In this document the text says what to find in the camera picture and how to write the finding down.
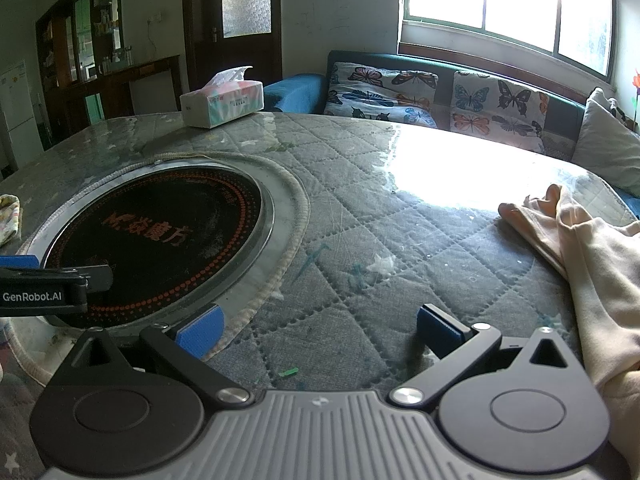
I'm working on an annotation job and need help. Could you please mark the round black induction cooker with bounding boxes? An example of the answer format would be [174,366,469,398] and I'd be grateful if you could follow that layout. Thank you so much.
[20,157,277,335]

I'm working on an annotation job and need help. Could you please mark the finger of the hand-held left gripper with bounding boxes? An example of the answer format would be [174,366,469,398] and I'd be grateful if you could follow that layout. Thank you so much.
[0,255,116,292]

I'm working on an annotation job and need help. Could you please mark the cream pants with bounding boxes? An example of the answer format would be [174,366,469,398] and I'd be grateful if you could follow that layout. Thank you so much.
[497,184,640,480]

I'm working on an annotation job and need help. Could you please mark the dark wooden cabinet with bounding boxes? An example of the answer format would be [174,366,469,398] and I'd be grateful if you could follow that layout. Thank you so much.
[35,0,181,131]

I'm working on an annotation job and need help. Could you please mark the grey pillow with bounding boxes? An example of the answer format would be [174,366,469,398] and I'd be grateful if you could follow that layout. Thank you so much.
[570,87,640,193]

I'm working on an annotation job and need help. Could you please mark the dark wooden door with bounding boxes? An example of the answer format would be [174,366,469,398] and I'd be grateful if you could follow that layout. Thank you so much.
[182,0,283,86]

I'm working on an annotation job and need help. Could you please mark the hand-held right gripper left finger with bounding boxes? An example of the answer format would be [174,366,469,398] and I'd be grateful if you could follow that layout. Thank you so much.
[47,304,256,408]

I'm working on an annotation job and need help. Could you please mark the butterfly print cushion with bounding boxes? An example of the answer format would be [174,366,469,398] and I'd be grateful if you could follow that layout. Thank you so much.
[450,70,550,153]
[324,61,441,128]

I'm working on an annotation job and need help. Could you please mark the white tissue box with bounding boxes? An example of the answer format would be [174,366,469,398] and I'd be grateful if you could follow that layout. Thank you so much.
[180,66,265,129]

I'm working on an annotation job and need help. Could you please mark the blue sofa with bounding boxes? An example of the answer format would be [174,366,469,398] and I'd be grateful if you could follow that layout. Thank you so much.
[262,50,640,206]

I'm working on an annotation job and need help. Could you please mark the patterned small cloth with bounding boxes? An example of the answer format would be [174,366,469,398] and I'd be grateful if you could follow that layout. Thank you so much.
[0,194,22,247]

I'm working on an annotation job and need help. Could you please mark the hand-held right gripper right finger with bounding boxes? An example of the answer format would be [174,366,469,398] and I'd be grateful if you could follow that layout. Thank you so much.
[391,304,596,408]

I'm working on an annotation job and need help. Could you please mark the white fridge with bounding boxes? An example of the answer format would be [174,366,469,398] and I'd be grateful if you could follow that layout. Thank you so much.
[0,60,37,181]

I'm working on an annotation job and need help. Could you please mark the white black plush toy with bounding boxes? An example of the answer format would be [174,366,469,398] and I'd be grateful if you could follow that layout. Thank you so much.
[607,97,640,128]

